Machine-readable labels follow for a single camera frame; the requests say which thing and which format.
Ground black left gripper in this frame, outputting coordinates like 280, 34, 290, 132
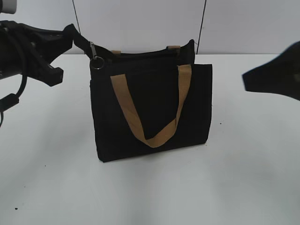
0, 20, 77, 87

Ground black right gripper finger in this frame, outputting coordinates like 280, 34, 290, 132
242, 42, 300, 100

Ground black bag with tan handles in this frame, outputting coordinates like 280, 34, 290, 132
74, 40, 212, 162

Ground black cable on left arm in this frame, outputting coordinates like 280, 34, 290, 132
0, 32, 28, 113

